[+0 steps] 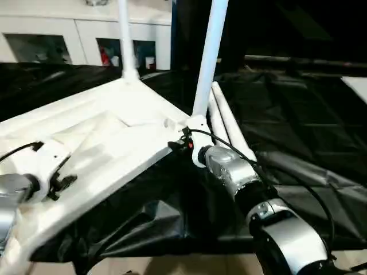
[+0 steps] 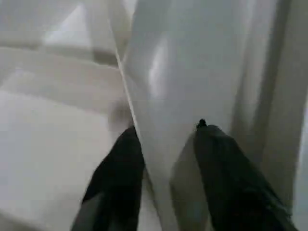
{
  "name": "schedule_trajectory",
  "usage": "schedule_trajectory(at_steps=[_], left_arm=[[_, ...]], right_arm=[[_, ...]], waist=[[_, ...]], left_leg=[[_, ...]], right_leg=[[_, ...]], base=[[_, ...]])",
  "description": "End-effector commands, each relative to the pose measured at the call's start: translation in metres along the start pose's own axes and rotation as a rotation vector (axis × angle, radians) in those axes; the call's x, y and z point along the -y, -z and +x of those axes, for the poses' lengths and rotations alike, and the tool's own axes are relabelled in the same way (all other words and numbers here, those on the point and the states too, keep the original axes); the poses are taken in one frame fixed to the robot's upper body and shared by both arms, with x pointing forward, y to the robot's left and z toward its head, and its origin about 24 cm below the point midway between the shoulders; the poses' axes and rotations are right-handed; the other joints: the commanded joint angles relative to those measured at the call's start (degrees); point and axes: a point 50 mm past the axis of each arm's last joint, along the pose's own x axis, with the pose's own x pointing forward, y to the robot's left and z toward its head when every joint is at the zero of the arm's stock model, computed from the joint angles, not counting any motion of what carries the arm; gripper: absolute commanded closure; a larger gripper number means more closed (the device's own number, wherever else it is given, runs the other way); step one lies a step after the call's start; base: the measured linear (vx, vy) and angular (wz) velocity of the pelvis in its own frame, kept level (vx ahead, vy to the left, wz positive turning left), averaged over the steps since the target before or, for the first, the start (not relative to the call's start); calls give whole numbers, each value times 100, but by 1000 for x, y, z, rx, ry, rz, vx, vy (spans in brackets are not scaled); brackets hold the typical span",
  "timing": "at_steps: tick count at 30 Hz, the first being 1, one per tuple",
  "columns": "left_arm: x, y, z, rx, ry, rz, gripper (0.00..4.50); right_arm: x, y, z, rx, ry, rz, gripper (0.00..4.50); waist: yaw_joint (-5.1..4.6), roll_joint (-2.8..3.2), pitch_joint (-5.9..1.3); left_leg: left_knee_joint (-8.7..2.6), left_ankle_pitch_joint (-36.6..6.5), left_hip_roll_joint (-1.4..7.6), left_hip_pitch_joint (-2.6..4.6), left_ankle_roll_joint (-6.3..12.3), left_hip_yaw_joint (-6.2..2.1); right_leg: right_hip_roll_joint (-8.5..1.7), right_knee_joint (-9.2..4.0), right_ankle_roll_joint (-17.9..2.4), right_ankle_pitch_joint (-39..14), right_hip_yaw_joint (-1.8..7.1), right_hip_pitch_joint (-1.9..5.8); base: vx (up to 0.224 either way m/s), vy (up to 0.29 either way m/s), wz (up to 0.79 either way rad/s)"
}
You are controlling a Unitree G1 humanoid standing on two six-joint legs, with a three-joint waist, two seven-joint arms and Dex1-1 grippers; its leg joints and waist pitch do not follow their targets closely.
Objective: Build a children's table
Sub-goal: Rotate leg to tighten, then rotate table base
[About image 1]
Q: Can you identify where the white plastic table top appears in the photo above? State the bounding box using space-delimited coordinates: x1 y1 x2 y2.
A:
0 77 200 275

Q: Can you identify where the silver metal rail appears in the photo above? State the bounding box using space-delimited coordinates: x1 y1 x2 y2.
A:
245 54 367 66

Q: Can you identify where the white plastic table leg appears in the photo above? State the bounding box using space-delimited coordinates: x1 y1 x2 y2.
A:
191 0 229 120
206 89 241 151
117 0 140 82
211 81 257 162

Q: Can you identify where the white cabinet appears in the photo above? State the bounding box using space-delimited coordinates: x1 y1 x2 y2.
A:
0 0 173 70

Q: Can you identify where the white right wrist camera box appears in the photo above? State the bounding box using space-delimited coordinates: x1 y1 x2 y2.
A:
183 115 212 168

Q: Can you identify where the black mat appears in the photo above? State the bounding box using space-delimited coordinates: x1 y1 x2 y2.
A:
0 60 367 270

